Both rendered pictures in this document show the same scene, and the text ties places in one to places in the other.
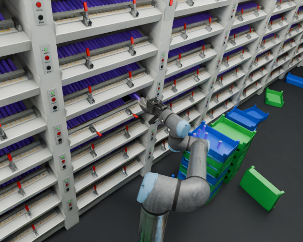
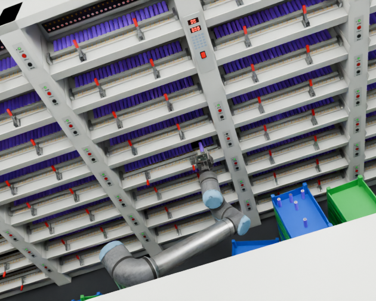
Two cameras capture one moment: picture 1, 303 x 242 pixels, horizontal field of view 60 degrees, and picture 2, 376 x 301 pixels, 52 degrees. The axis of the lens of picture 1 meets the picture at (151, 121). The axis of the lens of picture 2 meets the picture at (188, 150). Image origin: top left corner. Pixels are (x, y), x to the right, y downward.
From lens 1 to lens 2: 132 cm
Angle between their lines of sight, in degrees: 42
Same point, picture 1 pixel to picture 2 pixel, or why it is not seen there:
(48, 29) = (64, 106)
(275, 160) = not seen: outside the picture
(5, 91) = (51, 148)
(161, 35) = (205, 87)
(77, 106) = (120, 156)
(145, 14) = (171, 72)
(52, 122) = (96, 169)
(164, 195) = (107, 265)
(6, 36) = (39, 113)
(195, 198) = (125, 278)
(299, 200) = not seen: outside the picture
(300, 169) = not seen: outside the picture
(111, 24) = (126, 91)
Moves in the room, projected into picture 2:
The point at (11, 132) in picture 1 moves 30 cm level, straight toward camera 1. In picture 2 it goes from (65, 174) to (48, 221)
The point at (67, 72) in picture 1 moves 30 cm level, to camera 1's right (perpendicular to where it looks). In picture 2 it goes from (98, 132) to (138, 150)
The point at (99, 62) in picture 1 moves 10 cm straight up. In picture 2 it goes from (132, 120) to (124, 104)
